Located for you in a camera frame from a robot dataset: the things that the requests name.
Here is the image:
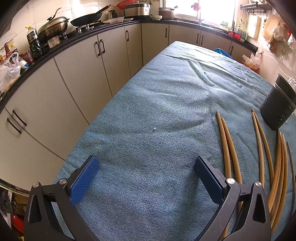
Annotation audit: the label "blue plastic bag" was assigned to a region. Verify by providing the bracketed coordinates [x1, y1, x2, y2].
[214, 48, 232, 58]

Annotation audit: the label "red plastic basin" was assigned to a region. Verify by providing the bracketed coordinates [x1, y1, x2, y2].
[116, 0, 137, 10]

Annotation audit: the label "clear plastic bag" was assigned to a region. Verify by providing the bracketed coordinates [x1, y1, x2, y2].
[273, 20, 290, 43]

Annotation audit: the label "cooking oil bottle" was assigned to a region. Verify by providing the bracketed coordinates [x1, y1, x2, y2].
[26, 26, 38, 45]

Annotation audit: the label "white plastic food container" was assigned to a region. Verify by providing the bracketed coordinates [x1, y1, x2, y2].
[103, 17, 134, 24]

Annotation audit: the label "black frying pan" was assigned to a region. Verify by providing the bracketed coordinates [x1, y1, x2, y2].
[70, 4, 112, 27]

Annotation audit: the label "dark grey perforated utensil holder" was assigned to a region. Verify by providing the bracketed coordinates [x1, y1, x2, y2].
[259, 74, 296, 131]

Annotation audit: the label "white cutting board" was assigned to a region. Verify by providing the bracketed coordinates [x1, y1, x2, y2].
[247, 14, 262, 40]

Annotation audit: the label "white detergent bottle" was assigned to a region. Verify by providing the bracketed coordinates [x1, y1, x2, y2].
[236, 25, 248, 40]

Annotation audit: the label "white plastic bag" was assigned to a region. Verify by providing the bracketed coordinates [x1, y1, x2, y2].
[0, 52, 21, 93]

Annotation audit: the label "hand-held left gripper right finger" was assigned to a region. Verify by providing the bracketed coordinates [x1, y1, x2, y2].
[194, 156, 271, 241]

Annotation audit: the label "brown cooking pot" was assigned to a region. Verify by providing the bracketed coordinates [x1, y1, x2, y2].
[158, 7, 175, 20]

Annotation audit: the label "black kitchen countertop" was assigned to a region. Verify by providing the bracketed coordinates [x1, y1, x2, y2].
[0, 17, 258, 112]

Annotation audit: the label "steel wok with lid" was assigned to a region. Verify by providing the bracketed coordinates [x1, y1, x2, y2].
[37, 8, 70, 42]

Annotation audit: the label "kitchen window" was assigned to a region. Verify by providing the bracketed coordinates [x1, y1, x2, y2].
[162, 0, 236, 21]

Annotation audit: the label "beige lower kitchen cabinets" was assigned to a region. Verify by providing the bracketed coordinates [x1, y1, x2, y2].
[0, 22, 258, 183]

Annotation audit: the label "steel rice cooker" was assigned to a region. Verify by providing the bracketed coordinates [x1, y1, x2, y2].
[123, 1, 152, 19]

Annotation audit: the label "red plastic container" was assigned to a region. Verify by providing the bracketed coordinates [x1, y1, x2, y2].
[11, 215, 26, 234]

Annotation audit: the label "red trash basket with bag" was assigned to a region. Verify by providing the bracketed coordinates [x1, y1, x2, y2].
[242, 53, 263, 70]

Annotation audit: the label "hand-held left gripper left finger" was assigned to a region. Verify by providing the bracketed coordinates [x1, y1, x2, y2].
[24, 155, 100, 241]

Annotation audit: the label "red seasoning packet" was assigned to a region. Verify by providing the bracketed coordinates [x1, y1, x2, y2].
[4, 42, 18, 58]

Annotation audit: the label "black plastic bag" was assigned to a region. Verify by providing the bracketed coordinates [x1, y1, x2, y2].
[29, 39, 44, 62]

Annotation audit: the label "blue table cloth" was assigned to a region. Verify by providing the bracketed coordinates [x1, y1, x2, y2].
[53, 41, 296, 241]

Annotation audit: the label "set of wooden chopsticks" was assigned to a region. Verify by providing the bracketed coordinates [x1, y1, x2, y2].
[216, 109, 296, 240]

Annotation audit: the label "black wall rack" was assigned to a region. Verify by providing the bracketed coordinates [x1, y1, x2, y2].
[240, 3, 269, 14]

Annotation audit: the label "small square kitchen scale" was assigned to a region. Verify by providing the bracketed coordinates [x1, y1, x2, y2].
[47, 37, 61, 49]

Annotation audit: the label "black gas stove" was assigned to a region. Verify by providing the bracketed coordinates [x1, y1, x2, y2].
[62, 22, 103, 39]

